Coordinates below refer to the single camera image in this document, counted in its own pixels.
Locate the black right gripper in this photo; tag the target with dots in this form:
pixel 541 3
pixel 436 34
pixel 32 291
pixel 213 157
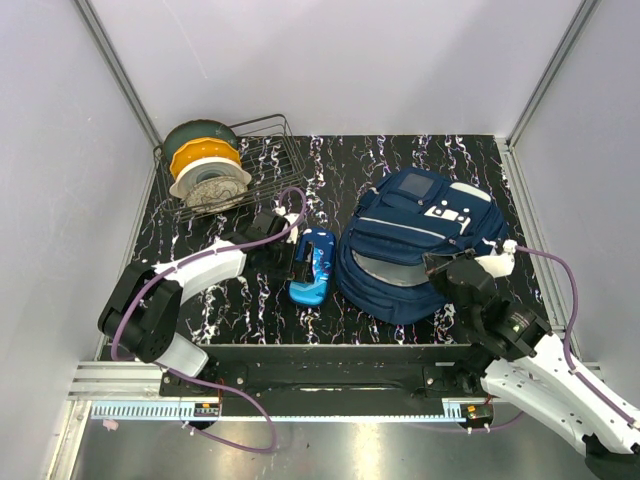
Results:
pixel 436 262

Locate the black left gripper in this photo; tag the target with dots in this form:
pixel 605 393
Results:
pixel 301 270

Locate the blue pencil case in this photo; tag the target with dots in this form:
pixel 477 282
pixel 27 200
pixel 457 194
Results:
pixel 311 289

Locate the navy blue student backpack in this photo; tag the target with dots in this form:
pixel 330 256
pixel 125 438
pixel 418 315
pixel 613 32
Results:
pixel 379 263

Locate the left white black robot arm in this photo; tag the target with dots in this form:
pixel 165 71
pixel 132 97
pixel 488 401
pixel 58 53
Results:
pixel 142 312

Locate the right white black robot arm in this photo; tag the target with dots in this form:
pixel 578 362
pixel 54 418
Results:
pixel 516 356

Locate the grey speckled plate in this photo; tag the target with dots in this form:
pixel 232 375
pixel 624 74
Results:
pixel 216 195

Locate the white plate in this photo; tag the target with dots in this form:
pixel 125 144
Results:
pixel 205 169

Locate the orange plate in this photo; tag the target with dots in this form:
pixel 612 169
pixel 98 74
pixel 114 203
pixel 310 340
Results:
pixel 201 148

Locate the dark green plate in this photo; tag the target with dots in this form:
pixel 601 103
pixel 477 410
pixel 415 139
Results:
pixel 196 129

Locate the right aluminium corner post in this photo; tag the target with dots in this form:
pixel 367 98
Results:
pixel 568 41

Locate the aluminium corner post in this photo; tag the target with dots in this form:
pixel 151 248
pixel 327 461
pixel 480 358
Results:
pixel 568 41
pixel 99 35

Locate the black wire dish rack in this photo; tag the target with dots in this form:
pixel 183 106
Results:
pixel 268 153

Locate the grey slotted cable duct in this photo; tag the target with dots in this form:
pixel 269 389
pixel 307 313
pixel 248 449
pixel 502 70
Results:
pixel 192 411

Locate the aluminium frame rail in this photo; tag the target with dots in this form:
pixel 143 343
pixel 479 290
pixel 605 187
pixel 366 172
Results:
pixel 127 379

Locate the left aluminium corner post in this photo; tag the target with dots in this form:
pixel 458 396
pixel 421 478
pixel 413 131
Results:
pixel 99 35

